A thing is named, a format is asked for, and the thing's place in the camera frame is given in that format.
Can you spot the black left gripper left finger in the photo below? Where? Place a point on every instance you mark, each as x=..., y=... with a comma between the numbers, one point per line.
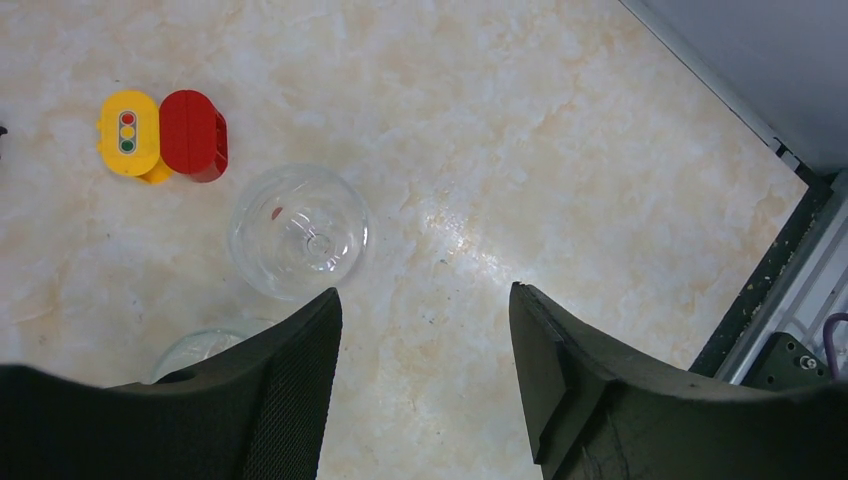
x=258, y=410

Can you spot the large plain wine glass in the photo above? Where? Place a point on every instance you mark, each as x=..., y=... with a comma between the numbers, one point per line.
x=297, y=230

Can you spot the yellow ring toy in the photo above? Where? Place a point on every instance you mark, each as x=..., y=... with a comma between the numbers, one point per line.
x=129, y=142

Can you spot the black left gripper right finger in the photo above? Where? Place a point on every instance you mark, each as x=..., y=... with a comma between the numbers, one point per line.
x=597, y=408

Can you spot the red round toy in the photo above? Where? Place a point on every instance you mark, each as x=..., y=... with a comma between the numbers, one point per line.
x=193, y=136

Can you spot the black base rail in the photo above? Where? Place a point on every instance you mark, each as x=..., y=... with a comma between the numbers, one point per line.
x=740, y=315

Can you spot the patterned wine glass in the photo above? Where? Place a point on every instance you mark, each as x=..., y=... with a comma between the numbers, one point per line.
x=205, y=343

